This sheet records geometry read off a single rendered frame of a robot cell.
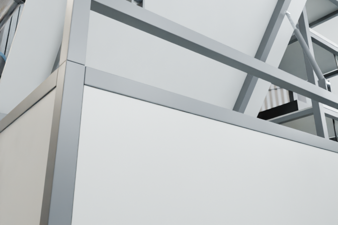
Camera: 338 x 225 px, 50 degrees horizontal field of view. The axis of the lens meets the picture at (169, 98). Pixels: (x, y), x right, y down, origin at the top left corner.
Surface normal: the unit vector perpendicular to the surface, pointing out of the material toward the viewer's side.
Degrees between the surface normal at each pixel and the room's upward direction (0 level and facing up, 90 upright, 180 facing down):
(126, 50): 126
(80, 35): 90
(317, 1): 180
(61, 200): 90
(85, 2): 90
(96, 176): 90
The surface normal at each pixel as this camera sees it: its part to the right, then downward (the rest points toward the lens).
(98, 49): 0.50, 0.31
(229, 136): 0.62, -0.30
